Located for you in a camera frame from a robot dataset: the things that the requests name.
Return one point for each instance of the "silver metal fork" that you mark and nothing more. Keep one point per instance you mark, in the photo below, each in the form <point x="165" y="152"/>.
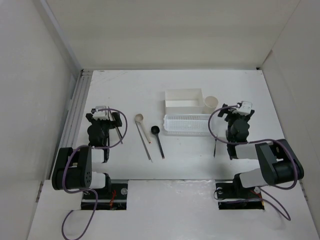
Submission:
<point x="215" y="145"/>

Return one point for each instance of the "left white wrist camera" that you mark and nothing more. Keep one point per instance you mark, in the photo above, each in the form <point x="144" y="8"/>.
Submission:
<point x="100" y="113"/>

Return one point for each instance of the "aluminium rail frame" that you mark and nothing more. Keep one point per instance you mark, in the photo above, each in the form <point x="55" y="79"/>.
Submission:
<point x="75" y="110"/>

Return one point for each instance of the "beige spoon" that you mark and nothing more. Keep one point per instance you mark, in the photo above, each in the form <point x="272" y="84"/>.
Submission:
<point x="140" y="119"/>

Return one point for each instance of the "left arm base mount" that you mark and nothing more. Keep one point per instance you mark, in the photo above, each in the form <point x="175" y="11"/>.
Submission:
<point x="110" y="198"/>

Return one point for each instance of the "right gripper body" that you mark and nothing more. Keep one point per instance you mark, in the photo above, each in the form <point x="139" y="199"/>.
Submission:
<point x="231" y="117"/>

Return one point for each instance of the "white mesh tray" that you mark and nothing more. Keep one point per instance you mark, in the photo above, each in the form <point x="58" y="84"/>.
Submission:
<point x="186" y="124"/>

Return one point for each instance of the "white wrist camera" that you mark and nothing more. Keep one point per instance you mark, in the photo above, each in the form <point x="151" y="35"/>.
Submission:
<point x="243" y="108"/>
<point x="100" y="113"/>

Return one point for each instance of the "white perforated box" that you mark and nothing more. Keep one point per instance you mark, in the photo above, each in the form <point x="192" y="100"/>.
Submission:
<point x="184" y="101"/>

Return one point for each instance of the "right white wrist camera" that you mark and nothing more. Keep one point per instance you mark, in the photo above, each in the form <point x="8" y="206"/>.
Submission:
<point x="243" y="108"/>

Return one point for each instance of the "silver metal chopstick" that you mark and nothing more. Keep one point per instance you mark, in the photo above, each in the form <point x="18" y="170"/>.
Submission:
<point x="143" y="143"/>

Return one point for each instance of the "black spoon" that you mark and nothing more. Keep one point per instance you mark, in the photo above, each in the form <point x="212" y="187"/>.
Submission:
<point x="155" y="130"/>

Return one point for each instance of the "black chopstick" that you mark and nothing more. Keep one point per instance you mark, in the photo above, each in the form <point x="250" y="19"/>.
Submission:
<point x="117" y="130"/>

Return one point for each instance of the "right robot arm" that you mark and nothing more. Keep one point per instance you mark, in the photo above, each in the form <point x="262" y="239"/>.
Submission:
<point x="278" y="163"/>

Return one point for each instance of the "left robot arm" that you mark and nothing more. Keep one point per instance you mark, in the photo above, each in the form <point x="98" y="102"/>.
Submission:
<point x="73" y="166"/>

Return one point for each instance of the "beige cup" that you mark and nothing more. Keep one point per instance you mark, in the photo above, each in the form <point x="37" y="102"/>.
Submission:
<point x="210" y="105"/>

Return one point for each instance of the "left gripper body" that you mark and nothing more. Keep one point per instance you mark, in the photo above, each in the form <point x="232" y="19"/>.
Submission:
<point x="104" y="124"/>

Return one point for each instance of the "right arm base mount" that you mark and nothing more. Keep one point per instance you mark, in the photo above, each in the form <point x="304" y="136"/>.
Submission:
<point x="240" y="200"/>

